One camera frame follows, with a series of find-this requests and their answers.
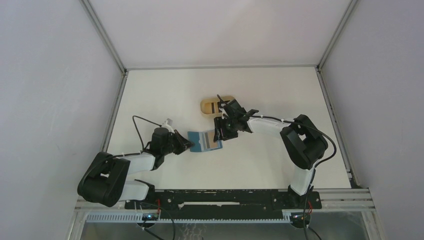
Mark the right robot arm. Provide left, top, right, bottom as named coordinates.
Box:
left=213, top=98, right=330, bottom=208

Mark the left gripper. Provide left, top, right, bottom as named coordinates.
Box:
left=161, top=129, right=195, bottom=156

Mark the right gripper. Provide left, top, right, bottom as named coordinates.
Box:
left=213, top=115, right=239, bottom=142

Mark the black card in tray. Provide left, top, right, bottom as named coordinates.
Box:
left=204, top=102, right=220, bottom=114

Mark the beige oval tray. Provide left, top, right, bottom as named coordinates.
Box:
left=200, top=95, right=235, bottom=118

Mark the white slotted cable duct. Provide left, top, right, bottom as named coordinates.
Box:
left=85, top=211, right=302, bottom=224

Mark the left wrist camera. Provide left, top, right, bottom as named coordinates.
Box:
left=161, top=118, right=175, bottom=132

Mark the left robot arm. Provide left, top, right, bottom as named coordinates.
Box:
left=77, top=127, right=195, bottom=209

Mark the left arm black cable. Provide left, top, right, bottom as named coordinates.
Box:
left=131, top=115, right=164, bottom=153

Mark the blue leather card holder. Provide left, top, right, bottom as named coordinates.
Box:
left=187, top=130, right=223, bottom=153

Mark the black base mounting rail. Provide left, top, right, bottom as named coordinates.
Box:
left=124, top=189, right=323, bottom=219

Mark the gold credit card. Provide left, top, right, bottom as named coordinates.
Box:
left=202, top=130, right=222, bottom=152

